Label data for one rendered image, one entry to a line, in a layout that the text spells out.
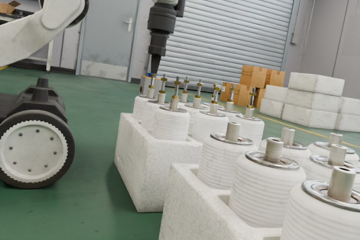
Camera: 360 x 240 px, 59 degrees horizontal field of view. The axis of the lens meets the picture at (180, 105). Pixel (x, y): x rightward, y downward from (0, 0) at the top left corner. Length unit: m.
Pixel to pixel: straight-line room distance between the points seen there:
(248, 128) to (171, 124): 0.23
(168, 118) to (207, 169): 0.29
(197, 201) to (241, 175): 0.09
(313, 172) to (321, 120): 3.10
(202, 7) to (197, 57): 0.99
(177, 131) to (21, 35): 0.55
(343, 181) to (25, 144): 0.72
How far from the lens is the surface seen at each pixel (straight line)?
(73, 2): 1.04
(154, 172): 0.78
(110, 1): 6.05
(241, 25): 6.97
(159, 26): 1.02
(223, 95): 5.08
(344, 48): 7.29
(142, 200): 0.80
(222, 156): 0.52
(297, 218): 0.36
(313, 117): 3.52
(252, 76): 4.73
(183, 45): 6.33
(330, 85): 3.62
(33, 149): 0.89
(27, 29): 1.05
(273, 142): 0.45
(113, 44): 5.99
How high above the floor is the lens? 0.35
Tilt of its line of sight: 6 degrees down
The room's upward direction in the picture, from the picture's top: 9 degrees clockwise
